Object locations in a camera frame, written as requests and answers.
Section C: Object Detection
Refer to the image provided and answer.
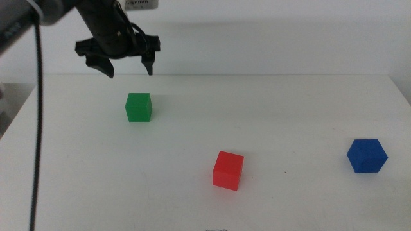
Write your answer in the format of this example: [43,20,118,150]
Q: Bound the thick black braided cable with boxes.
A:
[28,12,44,231]

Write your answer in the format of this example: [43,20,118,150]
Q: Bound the red cube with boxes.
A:
[212,150,245,192]

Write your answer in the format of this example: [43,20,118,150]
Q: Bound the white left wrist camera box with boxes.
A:
[123,0,160,10]

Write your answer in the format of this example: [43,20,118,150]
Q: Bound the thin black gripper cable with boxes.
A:
[112,0,151,54]

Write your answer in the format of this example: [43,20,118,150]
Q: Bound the blue cube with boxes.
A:
[346,138,389,174]

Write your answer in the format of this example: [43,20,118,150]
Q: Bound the green cube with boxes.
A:
[125,92,153,123]

